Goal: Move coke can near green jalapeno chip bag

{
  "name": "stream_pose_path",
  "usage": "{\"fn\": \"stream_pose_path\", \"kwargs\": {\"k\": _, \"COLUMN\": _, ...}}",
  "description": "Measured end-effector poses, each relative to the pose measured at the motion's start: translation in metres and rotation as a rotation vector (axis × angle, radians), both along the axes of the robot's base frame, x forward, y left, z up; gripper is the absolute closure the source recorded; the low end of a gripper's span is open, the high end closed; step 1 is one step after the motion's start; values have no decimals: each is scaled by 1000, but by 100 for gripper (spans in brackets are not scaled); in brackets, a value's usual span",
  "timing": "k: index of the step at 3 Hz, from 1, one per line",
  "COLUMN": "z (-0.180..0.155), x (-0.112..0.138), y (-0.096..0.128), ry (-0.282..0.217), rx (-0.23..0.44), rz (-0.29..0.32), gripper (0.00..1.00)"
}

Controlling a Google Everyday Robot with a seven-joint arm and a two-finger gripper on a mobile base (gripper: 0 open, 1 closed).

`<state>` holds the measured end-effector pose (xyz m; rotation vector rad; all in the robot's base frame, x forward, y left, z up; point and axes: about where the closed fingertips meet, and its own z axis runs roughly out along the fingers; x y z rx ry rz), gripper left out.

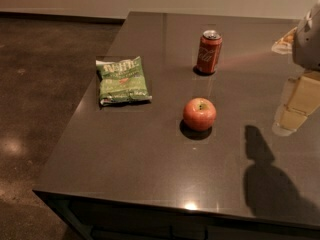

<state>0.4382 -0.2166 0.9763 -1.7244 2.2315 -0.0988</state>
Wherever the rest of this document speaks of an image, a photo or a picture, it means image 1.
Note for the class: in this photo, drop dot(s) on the red coke can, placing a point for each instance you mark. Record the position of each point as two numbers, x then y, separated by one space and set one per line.
209 51

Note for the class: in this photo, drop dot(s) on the green jalapeno chip bag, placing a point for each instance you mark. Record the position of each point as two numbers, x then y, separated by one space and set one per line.
122 82

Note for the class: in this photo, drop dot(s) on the dark counter cabinet base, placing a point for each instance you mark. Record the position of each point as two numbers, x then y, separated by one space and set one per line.
101 219

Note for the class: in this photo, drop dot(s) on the red apple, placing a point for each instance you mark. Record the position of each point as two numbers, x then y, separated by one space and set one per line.
199 114

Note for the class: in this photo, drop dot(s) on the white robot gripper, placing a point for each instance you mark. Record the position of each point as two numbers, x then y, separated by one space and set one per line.
308 42

